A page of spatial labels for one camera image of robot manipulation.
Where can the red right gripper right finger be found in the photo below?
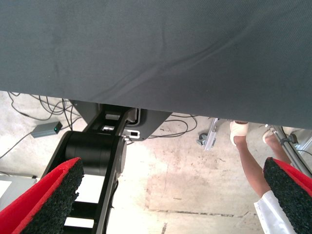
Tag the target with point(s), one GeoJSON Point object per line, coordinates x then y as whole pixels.
{"type": "Point", "coordinates": [292, 195]}

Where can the grey power adapter box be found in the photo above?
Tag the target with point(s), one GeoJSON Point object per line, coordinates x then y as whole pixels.
{"type": "Point", "coordinates": [45, 129]}

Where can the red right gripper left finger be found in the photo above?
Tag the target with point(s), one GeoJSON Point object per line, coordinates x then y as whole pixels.
{"type": "Point", "coordinates": [36, 209]}

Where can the aluminium profile bar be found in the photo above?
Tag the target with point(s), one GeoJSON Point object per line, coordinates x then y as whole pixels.
{"type": "Point", "coordinates": [278, 136]}
{"type": "Point", "coordinates": [211, 136]}
{"type": "Point", "coordinates": [304, 146]}

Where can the dark grey table cloth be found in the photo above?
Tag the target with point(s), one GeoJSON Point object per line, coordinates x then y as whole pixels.
{"type": "Point", "coordinates": [156, 48]}

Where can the white shoe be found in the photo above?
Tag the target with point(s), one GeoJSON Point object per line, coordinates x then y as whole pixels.
{"type": "Point", "coordinates": [268, 132]}
{"type": "Point", "coordinates": [239, 130]}

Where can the grey caster wheel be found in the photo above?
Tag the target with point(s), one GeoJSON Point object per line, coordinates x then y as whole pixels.
{"type": "Point", "coordinates": [201, 140]}
{"type": "Point", "coordinates": [291, 141]}

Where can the dark grey robot base housing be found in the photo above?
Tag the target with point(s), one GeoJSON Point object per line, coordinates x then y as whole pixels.
{"type": "Point", "coordinates": [151, 122]}

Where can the light grey box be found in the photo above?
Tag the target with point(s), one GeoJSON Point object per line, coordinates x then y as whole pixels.
{"type": "Point", "coordinates": [14, 190]}

